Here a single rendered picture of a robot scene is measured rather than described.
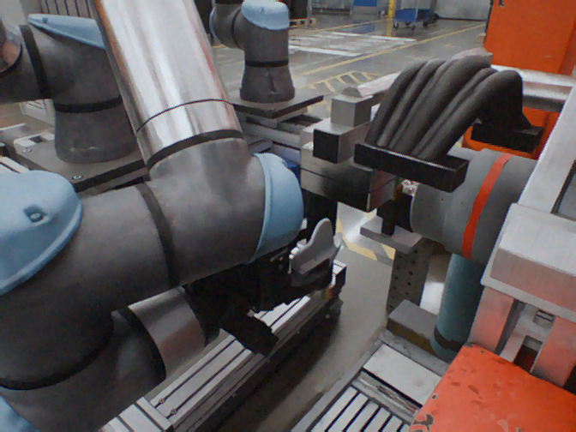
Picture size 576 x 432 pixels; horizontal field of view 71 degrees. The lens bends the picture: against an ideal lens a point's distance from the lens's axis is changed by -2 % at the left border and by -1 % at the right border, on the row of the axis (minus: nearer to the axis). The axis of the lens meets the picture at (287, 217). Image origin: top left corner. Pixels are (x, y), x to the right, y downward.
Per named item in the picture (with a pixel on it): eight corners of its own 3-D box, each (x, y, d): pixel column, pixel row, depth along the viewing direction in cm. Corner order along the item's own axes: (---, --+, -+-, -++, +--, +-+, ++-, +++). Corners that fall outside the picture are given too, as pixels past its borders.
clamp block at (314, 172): (369, 216, 40) (375, 165, 37) (297, 188, 45) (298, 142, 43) (394, 197, 43) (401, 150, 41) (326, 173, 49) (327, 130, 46)
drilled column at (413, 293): (408, 321, 152) (428, 224, 130) (384, 308, 157) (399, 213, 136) (420, 306, 158) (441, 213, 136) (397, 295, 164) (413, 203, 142)
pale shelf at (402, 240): (409, 255, 116) (411, 247, 114) (358, 234, 125) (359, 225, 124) (467, 201, 143) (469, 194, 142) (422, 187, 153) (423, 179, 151)
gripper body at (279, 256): (305, 225, 39) (204, 288, 31) (303, 294, 43) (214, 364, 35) (248, 199, 43) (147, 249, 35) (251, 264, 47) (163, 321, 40)
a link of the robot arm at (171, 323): (172, 399, 33) (120, 345, 37) (216, 363, 36) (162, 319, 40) (157, 333, 29) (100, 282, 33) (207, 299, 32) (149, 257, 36)
